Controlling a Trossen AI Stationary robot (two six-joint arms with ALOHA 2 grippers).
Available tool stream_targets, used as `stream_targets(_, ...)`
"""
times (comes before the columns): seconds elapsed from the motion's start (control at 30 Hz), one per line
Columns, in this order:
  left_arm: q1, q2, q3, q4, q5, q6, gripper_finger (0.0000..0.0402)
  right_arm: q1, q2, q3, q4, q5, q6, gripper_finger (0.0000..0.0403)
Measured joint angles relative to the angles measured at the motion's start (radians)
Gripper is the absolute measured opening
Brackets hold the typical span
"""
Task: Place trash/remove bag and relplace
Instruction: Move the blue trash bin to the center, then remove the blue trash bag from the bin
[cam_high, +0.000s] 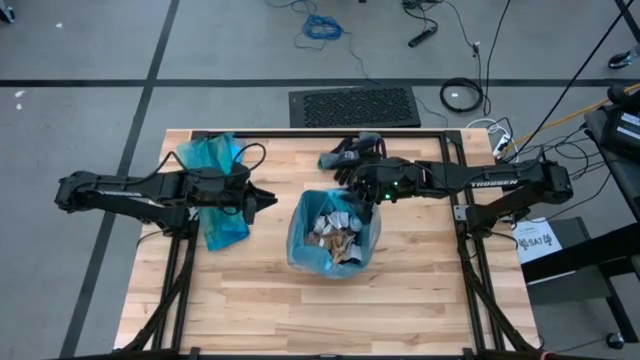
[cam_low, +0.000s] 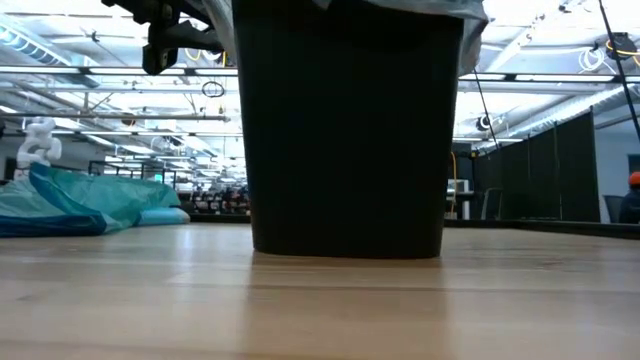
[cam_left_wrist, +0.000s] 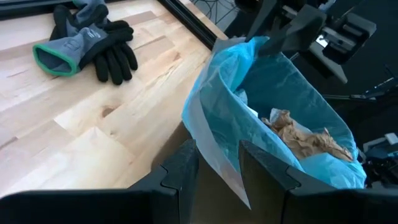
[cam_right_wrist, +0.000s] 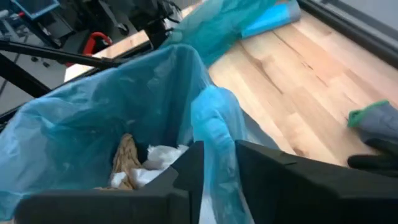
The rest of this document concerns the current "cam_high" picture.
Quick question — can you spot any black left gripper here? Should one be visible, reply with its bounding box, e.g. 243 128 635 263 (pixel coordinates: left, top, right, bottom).
187 167 278 226

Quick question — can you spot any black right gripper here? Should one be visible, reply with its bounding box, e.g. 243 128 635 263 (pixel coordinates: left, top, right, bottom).
348 157 426 224

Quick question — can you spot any white paper sheet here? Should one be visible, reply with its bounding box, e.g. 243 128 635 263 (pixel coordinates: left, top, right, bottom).
327 210 351 230

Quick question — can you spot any blue plastic trash bag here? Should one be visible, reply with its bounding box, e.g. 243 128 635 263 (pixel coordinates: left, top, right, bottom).
285 188 382 280
175 132 251 253

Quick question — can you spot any large brown paper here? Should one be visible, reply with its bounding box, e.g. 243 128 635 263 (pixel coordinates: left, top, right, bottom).
329 228 355 265

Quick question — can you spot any black gloves pile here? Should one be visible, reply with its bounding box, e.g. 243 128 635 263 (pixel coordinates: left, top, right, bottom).
317 131 389 186

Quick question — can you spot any grey work glove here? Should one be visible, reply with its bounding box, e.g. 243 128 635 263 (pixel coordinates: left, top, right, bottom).
318 148 362 170

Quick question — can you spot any black perforated floor mat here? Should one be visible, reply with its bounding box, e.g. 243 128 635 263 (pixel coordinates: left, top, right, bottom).
288 84 422 129

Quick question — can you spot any white power strip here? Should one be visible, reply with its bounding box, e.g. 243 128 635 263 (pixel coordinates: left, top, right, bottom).
492 132 512 157

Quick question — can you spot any black power strip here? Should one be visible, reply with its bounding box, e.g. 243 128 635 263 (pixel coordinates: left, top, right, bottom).
407 25 440 49

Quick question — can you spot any white printed label sheet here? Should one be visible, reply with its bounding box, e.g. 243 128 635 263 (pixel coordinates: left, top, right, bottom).
511 218 564 265

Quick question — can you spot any dark grey rolling cart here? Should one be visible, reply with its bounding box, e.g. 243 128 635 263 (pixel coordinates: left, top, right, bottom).
519 104 640 351

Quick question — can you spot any black equipment case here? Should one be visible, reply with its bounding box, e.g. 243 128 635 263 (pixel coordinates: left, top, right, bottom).
602 84 640 161

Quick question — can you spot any office chair caster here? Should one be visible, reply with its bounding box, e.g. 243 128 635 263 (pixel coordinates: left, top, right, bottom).
607 43 640 71

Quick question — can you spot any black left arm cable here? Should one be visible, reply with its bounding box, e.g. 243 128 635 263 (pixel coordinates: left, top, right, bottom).
134 142 268 189

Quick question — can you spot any black coiled cable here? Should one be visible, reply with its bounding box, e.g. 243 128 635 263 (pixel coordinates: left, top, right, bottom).
438 76 485 114

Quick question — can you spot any blue coiled cable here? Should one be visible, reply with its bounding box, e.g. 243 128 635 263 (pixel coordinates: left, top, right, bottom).
263 0 381 86

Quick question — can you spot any yellow floor cable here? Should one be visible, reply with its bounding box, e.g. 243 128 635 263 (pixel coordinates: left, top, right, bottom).
509 82 640 149

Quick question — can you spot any black slanted cable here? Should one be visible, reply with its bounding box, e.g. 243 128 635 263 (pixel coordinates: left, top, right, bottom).
504 0 639 164

